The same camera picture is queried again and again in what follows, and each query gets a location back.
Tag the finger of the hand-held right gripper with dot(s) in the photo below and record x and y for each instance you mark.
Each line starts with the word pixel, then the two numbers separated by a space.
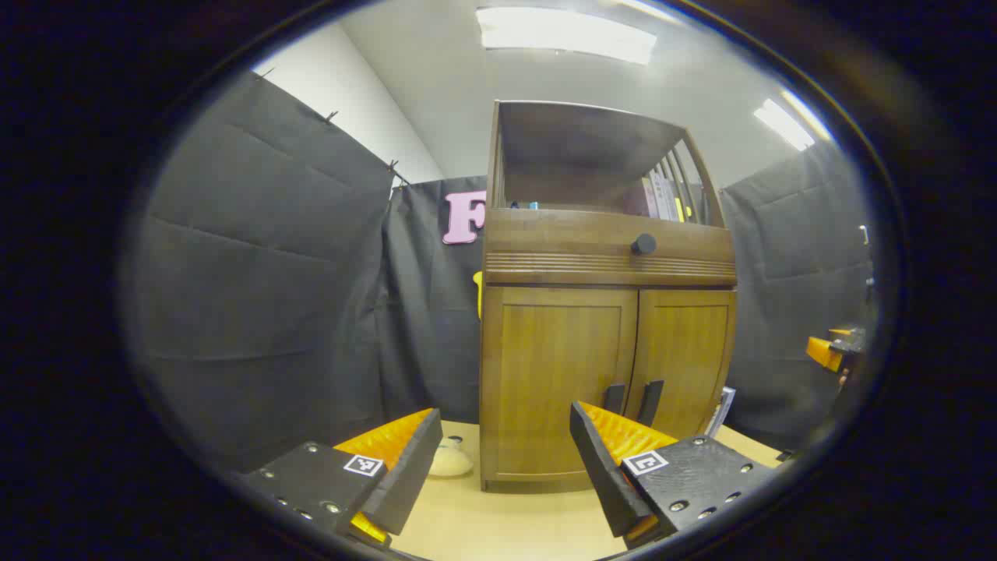
pixel 824 351

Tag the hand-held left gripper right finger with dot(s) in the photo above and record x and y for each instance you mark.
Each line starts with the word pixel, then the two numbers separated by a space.
pixel 600 467

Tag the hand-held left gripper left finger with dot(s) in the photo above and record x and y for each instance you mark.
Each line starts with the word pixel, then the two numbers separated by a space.
pixel 409 475

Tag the wooden shoe cabinet door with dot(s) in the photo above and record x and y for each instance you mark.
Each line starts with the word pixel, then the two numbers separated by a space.
pixel 685 343
pixel 553 366

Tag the wooden double-door shoe cabinet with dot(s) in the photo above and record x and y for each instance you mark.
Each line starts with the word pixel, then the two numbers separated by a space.
pixel 580 140

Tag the blue-grey spined book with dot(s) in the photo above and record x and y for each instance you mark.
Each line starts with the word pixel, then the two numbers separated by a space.
pixel 727 405

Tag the white spined book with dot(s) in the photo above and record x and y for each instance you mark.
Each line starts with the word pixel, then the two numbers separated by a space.
pixel 717 417

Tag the round black drawer knob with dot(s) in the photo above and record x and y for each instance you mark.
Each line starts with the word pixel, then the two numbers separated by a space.
pixel 643 244

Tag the row of upright books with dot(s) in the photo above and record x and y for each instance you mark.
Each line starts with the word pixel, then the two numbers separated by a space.
pixel 662 199

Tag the small ceiling light panel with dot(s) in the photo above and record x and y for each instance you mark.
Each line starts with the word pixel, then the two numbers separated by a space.
pixel 783 125

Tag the black backdrop cloth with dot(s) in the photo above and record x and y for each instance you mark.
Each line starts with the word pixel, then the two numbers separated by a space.
pixel 257 273

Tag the large ceiling light panel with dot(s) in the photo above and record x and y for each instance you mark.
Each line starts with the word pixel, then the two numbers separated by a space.
pixel 565 33

